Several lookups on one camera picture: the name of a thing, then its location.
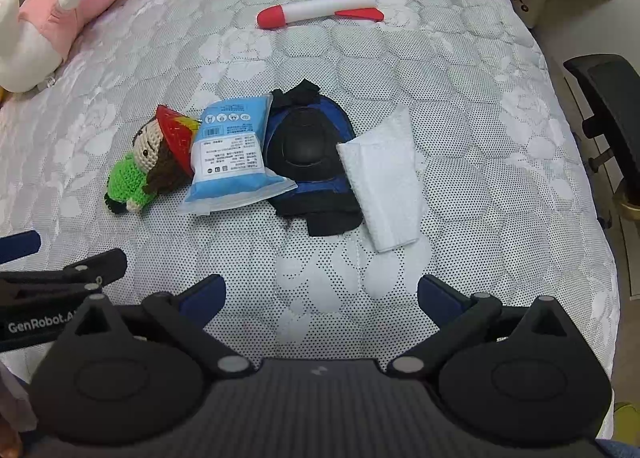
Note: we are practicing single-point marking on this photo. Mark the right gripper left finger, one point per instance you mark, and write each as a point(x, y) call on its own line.
point(127, 373)

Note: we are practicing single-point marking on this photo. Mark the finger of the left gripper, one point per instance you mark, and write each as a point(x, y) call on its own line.
point(101, 270)
point(19, 245)

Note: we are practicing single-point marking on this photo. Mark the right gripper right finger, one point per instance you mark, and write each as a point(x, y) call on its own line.
point(520, 376)

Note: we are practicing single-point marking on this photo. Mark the crochet doll green sweater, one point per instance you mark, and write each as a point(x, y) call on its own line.
point(158, 163)

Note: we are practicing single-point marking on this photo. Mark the blue wet wipes pack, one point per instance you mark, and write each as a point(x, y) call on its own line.
point(229, 170)

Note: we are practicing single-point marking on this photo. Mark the blue black knee pad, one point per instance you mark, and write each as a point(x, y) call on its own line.
point(304, 127)

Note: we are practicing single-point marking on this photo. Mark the white paper towel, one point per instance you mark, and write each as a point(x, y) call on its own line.
point(380, 166)

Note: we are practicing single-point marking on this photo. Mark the pink white plush toy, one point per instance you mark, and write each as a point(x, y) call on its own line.
point(37, 36)

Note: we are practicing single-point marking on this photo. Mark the black office chair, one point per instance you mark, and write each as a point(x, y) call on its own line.
point(611, 88)

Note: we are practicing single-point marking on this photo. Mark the red white toy rocket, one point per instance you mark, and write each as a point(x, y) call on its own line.
point(278, 16)

